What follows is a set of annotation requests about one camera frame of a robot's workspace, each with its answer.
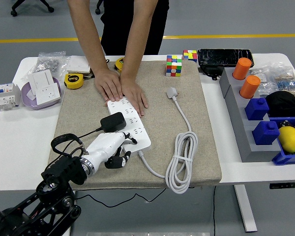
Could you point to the white table leg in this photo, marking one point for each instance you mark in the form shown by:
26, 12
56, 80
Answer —
245, 209

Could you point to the clear bag of metal screws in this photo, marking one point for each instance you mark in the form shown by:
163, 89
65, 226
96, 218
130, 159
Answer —
49, 62

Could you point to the large Rubik's cube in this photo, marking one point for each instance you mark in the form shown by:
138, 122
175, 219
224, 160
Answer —
173, 65

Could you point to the white blank switch panel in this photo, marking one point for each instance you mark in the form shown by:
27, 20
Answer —
41, 79

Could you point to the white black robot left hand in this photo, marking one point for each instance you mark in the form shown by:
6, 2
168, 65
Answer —
103, 147

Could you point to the black wrapped box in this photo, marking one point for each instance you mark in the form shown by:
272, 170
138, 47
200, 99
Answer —
225, 57

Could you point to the bag of blue-white components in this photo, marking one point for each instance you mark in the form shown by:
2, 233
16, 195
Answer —
288, 84

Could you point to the white wall socket panel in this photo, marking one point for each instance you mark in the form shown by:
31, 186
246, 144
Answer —
48, 94

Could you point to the person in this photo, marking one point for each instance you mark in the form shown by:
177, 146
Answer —
115, 24

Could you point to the yellow tape measure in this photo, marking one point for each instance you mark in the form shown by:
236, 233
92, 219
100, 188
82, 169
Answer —
119, 64
73, 80

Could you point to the blue block with knob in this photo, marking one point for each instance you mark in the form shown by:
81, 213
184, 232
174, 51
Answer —
256, 109
265, 134

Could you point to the grey-brown mat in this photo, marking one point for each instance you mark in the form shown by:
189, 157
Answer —
157, 73

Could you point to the white wall switch panel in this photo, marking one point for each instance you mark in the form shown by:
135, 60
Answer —
78, 64

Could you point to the person's left hand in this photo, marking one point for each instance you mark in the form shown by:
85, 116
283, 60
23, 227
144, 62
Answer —
135, 94

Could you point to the small Rubik's cube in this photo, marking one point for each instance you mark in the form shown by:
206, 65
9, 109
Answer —
189, 55

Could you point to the purple bowl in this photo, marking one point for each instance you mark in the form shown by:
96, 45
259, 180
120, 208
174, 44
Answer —
29, 104

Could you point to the grey block holder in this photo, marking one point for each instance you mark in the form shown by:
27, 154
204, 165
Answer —
245, 127

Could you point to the white paper slip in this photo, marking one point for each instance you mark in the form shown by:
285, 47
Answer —
30, 94

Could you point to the person's right hand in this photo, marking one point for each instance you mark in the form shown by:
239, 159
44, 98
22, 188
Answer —
109, 84

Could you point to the blue plastic bin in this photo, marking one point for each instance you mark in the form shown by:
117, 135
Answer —
287, 158

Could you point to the orange cylinder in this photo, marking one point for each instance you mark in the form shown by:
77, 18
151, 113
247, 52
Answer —
249, 87
241, 68

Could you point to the white circuit breaker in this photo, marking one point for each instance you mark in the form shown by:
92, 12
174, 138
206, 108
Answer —
6, 96

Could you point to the black table control panel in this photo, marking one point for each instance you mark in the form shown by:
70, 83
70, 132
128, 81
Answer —
286, 185

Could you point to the clear bag of small parts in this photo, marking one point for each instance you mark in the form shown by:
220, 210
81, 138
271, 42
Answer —
263, 76

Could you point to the person's left forearm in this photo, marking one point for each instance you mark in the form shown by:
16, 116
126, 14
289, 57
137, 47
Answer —
137, 44

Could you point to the black cloth bundle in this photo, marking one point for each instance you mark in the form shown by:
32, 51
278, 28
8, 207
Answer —
285, 104

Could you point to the person's right forearm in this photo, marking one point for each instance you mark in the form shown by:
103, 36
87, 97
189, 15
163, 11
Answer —
88, 37

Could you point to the black office chair base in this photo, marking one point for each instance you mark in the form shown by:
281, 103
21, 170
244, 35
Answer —
32, 6
98, 9

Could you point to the white power strip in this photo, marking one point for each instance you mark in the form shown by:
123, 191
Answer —
127, 110

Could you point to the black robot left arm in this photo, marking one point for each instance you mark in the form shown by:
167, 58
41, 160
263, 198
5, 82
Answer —
61, 169

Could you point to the yellow lemon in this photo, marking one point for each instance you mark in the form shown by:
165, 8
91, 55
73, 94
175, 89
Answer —
290, 138

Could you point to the black plug adapter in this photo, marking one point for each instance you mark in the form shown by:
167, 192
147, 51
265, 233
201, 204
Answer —
113, 121

